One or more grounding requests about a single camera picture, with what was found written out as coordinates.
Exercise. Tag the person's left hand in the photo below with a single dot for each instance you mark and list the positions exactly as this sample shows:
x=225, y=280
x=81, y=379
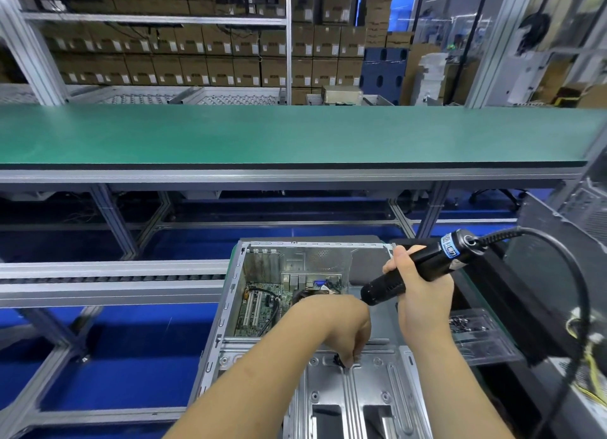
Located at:
x=339, y=325

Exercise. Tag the person's right hand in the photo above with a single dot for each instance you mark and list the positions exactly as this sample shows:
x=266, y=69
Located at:
x=422, y=296

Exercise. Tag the grey metal computer case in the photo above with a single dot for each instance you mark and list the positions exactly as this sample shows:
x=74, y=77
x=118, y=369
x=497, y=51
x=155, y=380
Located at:
x=303, y=259

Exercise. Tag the green motherboard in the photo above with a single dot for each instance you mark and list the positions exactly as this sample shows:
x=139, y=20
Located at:
x=266, y=301

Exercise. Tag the person's right forearm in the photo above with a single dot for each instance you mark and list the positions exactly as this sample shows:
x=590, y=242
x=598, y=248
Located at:
x=460, y=391

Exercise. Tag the person's left forearm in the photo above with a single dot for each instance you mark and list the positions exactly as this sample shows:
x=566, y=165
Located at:
x=251, y=386

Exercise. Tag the clear plastic screw tray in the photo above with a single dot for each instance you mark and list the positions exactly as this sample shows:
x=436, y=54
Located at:
x=482, y=337

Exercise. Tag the green conveyor belt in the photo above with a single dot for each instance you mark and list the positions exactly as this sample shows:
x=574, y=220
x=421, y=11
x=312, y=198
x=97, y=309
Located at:
x=190, y=135

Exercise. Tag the stack of cardboard boxes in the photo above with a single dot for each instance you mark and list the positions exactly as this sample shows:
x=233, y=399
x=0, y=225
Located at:
x=209, y=50

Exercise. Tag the grey flat metal rail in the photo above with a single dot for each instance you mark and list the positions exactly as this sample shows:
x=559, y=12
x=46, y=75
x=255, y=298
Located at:
x=104, y=284

